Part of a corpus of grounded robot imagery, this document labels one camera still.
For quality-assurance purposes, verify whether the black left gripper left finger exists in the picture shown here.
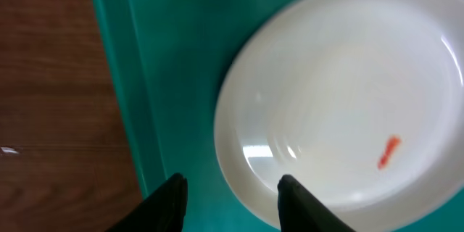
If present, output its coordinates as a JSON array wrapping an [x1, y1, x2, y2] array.
[[107, 173, 188, 232]]

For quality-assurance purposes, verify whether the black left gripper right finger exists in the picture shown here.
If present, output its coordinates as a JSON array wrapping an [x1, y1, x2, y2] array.
[[277, 174, 355, 232]]

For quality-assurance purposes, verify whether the white plate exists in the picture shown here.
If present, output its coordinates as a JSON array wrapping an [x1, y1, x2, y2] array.
[[214, 0, 463, 231]]

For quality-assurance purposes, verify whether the teal plastic tray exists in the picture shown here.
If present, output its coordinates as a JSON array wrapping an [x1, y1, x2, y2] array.
[[93, 0, 463, 231]]

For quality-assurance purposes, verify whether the red stain on white plate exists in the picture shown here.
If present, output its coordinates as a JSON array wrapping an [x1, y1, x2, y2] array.
[[377, 136, 402, 170]]

